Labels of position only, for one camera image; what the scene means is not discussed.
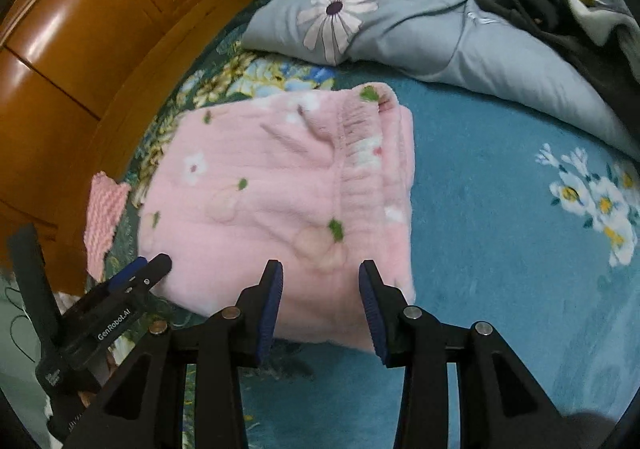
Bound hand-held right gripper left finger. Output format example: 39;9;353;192
71;259;284;449

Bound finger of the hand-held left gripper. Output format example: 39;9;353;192
102;253;173;302

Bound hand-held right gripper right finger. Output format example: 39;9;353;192
358;259;568;449

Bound pink floral fleece pants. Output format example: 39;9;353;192
137;83;417;345

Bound pink knitted cloth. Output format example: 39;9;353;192
86;171;132;280

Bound teal floral bed sheet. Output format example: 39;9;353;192
85;0;640;449

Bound wooden headboard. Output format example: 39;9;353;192
0;0;281;297

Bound grey floral quilt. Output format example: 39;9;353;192
241;0;640;160

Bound dark grey garment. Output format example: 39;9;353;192
472;0;640;124

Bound grey white blanket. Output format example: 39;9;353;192
545;0;636;47

